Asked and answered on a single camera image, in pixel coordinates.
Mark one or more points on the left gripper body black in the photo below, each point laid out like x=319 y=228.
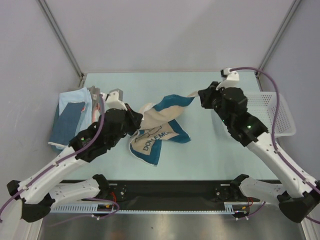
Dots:
x=130 y=124

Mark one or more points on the white plastic mesh basket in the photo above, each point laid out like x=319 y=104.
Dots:
x=263 y=106

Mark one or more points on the corner aluminium post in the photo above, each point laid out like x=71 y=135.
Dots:
x=293 y=9
x=49 y=16

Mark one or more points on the right corner aluminium post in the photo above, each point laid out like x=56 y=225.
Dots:
x=293 y=9

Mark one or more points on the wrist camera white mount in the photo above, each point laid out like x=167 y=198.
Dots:
x=230 y=78
x=114 y=100

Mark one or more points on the white slotted cable duct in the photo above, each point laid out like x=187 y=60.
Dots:
x=100 y=209

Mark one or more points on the light blue folded towel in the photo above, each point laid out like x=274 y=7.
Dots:
x=75 y=96

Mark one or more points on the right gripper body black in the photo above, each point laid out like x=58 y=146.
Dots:
x=208 y=94

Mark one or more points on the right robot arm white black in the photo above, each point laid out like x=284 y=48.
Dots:
x=298 y=192

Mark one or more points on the teal beige Doraemon towel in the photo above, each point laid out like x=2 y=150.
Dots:
x=160 y=124

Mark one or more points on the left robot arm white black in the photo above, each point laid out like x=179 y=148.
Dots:
x=41 y=193

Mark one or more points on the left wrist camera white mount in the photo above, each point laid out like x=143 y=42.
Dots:
x=114 y=100

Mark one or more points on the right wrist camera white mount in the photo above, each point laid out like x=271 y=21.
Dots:
x=230 y=78

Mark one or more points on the grey pink folded towel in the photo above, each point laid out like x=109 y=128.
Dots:
x=95 y=97

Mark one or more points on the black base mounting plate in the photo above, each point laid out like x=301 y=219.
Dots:
x=176 y=192

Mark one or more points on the dark blue folded towel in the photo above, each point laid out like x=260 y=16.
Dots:
x=65 y=125

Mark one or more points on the left corner aluminium post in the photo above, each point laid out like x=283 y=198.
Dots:
x=49 y=16

